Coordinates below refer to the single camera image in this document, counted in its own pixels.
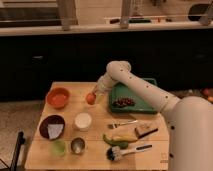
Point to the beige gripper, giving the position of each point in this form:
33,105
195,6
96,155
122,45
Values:
100,87

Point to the red apple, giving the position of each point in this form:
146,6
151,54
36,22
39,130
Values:
91,98

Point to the wooden scrub brush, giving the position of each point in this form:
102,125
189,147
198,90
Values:
145,130

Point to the dark brown bowl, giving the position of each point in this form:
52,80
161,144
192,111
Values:
53,119

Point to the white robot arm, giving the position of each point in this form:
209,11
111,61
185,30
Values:
190,119

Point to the small metal cup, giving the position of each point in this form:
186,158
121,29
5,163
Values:
77,145

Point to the white paper cup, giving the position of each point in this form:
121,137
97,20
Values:
82,121

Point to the green plastic cup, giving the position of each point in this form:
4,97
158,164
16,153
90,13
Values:
58,147

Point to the orange bowl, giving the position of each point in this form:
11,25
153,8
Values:
57,97

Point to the green plastic tray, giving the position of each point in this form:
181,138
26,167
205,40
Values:
122,91

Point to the yellow banana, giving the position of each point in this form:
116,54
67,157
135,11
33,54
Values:
124,137

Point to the grey cloth in bowl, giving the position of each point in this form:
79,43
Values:
54,130

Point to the green pepper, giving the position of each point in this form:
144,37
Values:
121,144

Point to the black stand left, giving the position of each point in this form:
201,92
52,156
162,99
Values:
19,143

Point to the silver fork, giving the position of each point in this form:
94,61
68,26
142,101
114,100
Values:
116,125

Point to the bunch of red grapes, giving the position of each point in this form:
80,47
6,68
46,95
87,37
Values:
123,102

